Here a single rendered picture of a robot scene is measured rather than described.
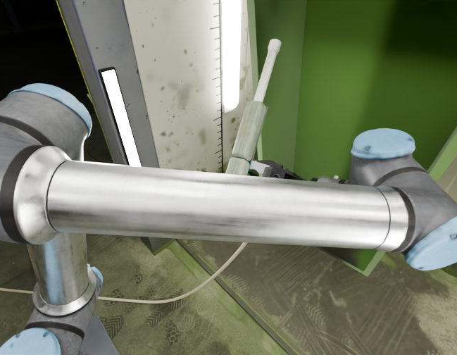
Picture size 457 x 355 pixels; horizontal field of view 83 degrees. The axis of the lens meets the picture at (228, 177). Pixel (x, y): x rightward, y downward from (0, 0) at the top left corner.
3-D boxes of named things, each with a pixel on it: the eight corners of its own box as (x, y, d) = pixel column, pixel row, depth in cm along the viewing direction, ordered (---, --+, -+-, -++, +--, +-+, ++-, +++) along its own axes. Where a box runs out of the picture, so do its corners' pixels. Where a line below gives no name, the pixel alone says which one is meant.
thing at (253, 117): (261, 225, 80) (223, 218, 61) (248, 221, 83) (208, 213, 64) (303, 80, 84) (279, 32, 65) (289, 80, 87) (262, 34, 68)
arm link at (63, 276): (29, 339, 75) (-82, 104, 29) (57, 282, 88) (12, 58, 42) (86, 343, 78) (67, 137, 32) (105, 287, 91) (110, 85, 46)
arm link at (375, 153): (440, 154, 37) (419, 210, 45) (398, 117, 46) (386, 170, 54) (372, 167, 39) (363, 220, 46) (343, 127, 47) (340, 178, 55)
